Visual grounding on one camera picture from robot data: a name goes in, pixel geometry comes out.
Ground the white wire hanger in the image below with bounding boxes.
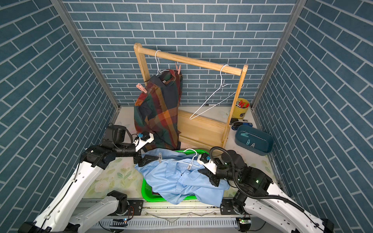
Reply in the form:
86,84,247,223
183,148,199,170
189,63,245,120
154,50,168,75

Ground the light blue shirt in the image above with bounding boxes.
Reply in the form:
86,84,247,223
135,149,230,207

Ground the red black plaid shirt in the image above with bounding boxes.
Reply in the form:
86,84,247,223
150,190,162,199

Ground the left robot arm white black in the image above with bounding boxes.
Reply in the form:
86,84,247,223
18,124,154,233

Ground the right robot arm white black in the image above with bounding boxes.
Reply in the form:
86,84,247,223
197,147,334,233

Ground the pink clothespin on sleeve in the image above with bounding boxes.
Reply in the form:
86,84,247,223
136,83,147,94

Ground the green plastic basket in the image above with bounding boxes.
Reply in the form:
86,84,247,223
141,149,208,203

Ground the teal storage box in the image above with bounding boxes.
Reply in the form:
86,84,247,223
235,125,274,156

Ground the blue black stapler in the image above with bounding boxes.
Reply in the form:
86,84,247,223
231,121,253,131

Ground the dark multicolour plaid shirt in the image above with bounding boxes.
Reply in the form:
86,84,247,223
134,70,183,151

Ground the wooden clothes rack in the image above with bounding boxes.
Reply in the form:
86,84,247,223
134,43,248,149

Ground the yellow pen cup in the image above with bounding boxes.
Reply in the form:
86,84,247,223
232,98,250,119

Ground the pink clothespin at collar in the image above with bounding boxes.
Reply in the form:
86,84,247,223
175,63,181,75

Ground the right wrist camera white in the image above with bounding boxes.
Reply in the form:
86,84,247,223
197,153,217,174

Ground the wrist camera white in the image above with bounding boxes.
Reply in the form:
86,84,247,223
197,153,217,174
133,132,154,152

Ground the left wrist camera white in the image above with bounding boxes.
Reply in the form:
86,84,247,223
133,132,154,152

